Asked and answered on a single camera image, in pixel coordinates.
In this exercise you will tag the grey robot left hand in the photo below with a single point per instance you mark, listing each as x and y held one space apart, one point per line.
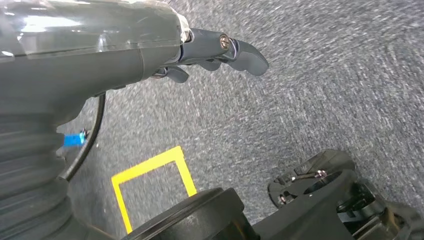
82 49

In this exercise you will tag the blue shelf rack with casters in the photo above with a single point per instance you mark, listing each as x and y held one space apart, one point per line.
73 139

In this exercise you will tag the yellow floor tape square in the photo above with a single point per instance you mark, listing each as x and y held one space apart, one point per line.
149 165

